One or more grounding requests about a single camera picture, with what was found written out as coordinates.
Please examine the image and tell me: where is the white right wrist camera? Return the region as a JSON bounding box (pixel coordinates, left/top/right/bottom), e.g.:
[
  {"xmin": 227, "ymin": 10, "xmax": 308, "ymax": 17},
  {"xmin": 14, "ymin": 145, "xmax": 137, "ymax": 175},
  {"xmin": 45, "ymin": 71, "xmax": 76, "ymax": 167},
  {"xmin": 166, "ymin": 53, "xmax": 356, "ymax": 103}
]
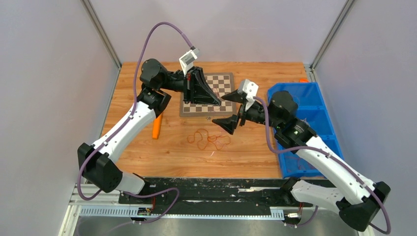
[{"xmin": 237, "ymin": 79, "xmax": 259, "ymax": 111}]

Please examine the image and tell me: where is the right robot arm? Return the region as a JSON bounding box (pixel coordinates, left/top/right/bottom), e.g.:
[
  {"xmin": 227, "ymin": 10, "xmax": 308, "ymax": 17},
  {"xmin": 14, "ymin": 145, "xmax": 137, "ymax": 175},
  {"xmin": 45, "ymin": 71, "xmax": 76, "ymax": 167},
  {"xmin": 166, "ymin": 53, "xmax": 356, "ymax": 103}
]
[{"xmin": 213, "ymin": 91, "xmax": 391, "ymax": 235}]

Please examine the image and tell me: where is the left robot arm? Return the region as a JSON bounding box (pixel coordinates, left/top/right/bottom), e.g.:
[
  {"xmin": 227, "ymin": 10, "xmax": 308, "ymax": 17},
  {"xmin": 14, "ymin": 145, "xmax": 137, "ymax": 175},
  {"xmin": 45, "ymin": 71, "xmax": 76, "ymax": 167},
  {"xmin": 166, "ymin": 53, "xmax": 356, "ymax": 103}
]
[{"xmin": 77, "ymin": 59, "xmax": 221, "ymax": 204}]

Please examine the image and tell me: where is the white slotted cable duct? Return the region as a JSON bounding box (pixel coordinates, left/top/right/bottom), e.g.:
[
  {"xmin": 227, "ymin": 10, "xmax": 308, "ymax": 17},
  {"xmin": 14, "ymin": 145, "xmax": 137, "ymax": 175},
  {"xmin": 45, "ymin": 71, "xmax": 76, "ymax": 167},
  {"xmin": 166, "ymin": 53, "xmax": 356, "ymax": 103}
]
[{"xmin": 79, "ymin": 206, "xmax": 285, "ymax": 220}]

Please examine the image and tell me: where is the right aluminium frame post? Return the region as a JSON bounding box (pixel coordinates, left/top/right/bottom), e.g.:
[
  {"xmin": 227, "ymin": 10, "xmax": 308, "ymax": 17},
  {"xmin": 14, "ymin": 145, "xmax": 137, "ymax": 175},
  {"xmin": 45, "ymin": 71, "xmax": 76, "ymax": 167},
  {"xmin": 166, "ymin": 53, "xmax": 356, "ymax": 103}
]
[{"xmin": 310, "ymin": 0, "xmax": 356, "ymax": 71}]

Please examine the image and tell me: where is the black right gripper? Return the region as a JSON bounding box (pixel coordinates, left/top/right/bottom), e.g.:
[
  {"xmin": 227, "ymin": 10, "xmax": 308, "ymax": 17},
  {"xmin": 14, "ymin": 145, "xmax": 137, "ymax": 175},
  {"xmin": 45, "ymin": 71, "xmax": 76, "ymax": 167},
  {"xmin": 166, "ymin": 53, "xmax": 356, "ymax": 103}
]
[{"xmin": 212, "ymin": 89, "xmax": 282, "ymax": 134}]

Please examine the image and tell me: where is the left aluminium frame post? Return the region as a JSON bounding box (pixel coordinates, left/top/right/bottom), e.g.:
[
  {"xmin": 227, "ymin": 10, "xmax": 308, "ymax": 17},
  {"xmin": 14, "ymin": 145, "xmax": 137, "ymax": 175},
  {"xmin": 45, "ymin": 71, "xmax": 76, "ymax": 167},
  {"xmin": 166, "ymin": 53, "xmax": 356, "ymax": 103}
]
[{"xmin": 80, "ymin": 0, "xmax": 122, "ymax": 70}]

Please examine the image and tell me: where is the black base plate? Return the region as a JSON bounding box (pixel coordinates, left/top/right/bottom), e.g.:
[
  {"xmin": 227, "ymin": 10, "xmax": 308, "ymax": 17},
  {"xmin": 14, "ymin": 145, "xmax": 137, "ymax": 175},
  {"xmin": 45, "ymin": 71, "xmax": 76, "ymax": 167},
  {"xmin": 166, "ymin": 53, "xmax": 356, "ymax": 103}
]
[{"xmin": 119, "ymin": 177, "xmax": 300, "ymax": 215}]

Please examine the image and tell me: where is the wooden chessboard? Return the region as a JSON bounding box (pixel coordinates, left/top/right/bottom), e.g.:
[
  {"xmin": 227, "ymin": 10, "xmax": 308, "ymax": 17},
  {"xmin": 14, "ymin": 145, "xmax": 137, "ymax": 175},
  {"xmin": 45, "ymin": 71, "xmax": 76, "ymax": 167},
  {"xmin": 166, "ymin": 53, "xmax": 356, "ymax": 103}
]
[{"xmin": 179, "ymin": 72, "xmax": 238, "ymax": 117}]

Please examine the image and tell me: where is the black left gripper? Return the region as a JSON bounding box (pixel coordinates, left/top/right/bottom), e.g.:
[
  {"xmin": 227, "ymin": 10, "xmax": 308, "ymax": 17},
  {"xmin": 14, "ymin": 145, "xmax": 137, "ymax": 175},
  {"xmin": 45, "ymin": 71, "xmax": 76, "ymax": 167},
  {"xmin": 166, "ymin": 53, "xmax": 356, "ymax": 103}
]
[{"xmin": 159, "ymin": 67, "xmax": 221, "ymax": 107}]

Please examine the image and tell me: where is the blue plastic bin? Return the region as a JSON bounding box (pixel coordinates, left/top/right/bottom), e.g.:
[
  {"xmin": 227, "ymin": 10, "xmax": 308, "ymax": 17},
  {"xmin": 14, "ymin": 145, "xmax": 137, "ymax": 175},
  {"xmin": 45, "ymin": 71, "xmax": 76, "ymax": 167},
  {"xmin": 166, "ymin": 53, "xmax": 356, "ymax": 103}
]
[{"xmin": 267, "ymin": 83, "xmax": 344, "ymax": 178}]

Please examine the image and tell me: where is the orange plastic carrot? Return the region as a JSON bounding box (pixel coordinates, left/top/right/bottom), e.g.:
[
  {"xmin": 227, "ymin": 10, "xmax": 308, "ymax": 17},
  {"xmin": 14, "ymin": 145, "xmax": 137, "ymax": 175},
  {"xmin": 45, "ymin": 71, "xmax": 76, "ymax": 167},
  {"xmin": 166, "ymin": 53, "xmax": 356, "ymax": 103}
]
[{"xmin": 152, "ymin": 113, "xmax": 163, "ymax": 140}]

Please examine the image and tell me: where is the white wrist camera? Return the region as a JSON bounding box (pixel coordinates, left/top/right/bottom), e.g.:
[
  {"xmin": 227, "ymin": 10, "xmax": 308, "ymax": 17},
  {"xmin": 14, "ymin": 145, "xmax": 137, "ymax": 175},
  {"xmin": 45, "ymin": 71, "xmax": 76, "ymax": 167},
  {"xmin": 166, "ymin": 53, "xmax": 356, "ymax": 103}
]
[
  {"xmin": 237, "ymin": 79, "xmax": 259, "ymax": 111},
  {"xmin": 179, "ymin": 47, "xmax": 200, "ymax": 75}
]

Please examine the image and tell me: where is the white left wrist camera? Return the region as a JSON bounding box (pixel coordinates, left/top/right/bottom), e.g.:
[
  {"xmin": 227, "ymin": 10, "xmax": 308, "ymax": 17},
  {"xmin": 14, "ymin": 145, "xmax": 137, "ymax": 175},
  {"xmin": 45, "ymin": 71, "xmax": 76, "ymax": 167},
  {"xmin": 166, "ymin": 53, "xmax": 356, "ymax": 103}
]
[{"xmin": 179, "ymin": 47, "xmax": 200, "ymax": 75}]

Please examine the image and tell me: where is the aluminium frame post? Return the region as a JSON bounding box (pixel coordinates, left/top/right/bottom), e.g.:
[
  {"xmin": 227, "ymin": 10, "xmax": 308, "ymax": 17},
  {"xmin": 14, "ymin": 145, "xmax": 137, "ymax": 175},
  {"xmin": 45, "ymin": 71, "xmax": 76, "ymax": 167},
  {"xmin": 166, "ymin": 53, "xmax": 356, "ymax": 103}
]
[
  {"xmin": 310, "ymin": 0, "xmax": 356, "ymax": 71},
  {"xmin": 80, "ymin": 0, "xmax": 122, "ymax": 70}
]

